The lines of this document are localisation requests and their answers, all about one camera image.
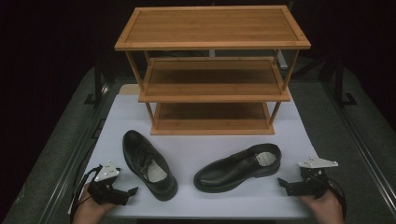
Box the white table mat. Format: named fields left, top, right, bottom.
left=67, top=92, right=320, bottom=219

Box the three-tier wooden shoe rack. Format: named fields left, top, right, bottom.
left=113, top=5, right=312, bottom=136

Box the metal table rail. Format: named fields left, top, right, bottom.
left=37, top=79, right=123, bottom=224
left=319, top=79, right=396, bottom=217

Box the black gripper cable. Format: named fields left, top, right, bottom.
left=69, top=165, right=104, bottom=224
left=326, top=176, right=348, bottom=219

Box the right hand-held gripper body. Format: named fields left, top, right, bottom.
left=298, top=155, right=340, bottom=199

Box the black metal stand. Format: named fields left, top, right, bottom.
left=333, top=57, right=359, bottom=108
left=83, top=58, right=110, bottom=107

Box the person's right hand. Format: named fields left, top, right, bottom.
left=299, top=188, right=346, bottom=224

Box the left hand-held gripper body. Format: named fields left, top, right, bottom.
left=86, top=160, right=131, bottom=206

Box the black leather lace-up shoe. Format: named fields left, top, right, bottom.
left=121, top=129, right=179, bottom=203
left=192, top=143, right=283, bottom=194

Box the person's left hand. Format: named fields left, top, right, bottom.
left=72, top=183, right=117, bottom=224

